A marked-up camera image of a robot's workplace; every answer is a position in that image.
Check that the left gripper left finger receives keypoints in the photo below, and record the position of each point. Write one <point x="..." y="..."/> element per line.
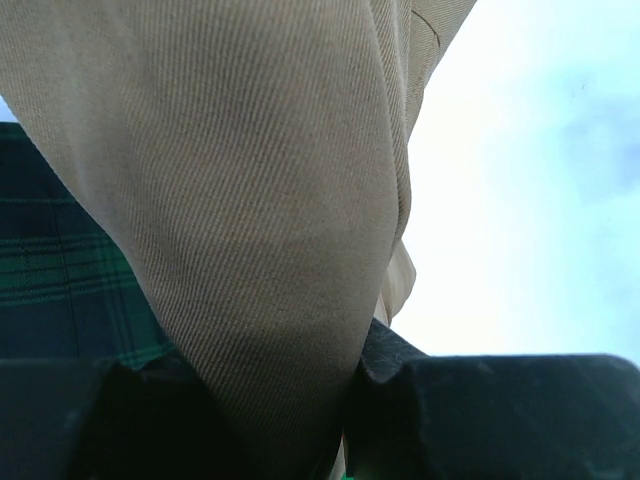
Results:
<point x="98" y="419"/>

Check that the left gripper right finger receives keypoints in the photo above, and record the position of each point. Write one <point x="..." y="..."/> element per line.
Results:
<point x="414" y="416"/>

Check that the tan pleated skirt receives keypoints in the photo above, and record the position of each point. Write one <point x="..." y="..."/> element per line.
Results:
<point x="250" y="160"/>

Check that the green plaid skirt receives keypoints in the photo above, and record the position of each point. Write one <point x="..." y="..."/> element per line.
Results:
<point x="67" y="291"/>

